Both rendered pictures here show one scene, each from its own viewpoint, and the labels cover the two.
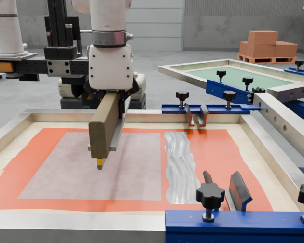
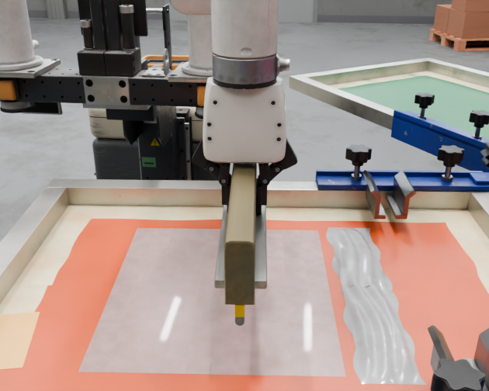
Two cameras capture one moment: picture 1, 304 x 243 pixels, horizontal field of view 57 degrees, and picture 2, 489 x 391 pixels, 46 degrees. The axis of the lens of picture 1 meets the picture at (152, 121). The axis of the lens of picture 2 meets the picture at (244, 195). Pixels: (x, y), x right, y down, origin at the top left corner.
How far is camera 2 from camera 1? 0.13 m
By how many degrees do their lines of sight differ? 3
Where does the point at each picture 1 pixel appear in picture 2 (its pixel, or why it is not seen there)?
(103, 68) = (233, 124)
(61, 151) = (136, 271)
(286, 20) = not seen: outside the picture
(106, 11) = (247, 22)
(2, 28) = not seen: outside the picture
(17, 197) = (78, 369)
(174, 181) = (365, 337)
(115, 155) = not seen: hidden behind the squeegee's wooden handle
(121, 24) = (271, 43)
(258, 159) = not seen: outside the picture
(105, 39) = (242, 74)
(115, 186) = (255, 347)
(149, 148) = (303, 265)
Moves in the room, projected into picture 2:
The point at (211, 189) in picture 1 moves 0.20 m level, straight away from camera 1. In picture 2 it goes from (460, 373) to (446, 256)
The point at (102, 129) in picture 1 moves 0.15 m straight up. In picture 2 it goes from (249, 254) to (250, 103)
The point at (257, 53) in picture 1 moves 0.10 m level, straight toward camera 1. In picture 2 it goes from (471, 30) to (471, 31)
